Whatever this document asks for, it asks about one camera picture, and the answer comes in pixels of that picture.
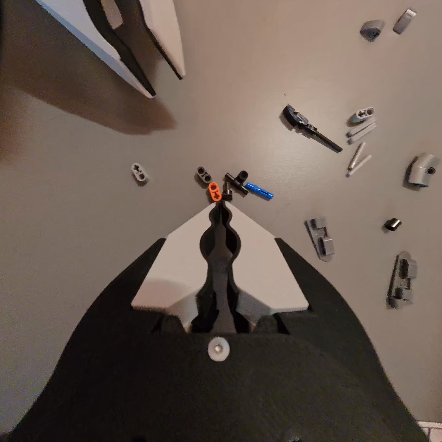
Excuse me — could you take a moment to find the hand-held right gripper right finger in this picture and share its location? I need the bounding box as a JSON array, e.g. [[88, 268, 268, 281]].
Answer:
[[221, 201, 309, 333]]

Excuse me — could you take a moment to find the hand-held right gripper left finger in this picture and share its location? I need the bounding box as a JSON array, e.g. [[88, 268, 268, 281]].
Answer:
[[131, 202, 227, 333]]

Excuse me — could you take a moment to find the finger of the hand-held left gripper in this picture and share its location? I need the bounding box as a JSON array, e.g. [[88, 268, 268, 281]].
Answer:
[[36, 0, 157, 99], [138, 0, 186, 81]]

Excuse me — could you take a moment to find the light grey two-hole liftarm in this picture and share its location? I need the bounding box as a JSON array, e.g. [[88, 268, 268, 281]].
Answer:
[[131, 163, 150, 184], [348, 107, 375, 125]]

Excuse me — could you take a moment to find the dark grey panel piece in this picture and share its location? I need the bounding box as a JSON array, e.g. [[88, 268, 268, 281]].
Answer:
[[387, 252, 418, 309], [305, 218, 335, 262]]

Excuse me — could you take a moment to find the blue axle pin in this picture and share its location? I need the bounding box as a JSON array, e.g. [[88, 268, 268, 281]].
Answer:
[[245, 182, 274, 200]]

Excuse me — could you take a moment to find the black T-shaped connector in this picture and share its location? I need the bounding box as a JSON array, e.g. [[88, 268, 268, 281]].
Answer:
[[224, 170, 249, 195]]

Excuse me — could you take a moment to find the black connector with axle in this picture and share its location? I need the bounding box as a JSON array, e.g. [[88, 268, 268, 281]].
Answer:
[[282, 105, 343, 153]]

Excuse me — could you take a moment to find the light grey curved panel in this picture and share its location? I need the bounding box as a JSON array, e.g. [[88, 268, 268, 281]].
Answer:
[[405, 153, 440, 188]]

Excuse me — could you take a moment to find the grey curved slope piece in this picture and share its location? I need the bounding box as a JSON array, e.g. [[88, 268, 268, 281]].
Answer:
[[393, 9, 416, 34], [360, 20, 384, 42]]

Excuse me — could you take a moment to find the printed sticker sheet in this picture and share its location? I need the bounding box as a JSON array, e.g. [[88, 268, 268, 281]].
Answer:
[[416, 421, 442, 442]]

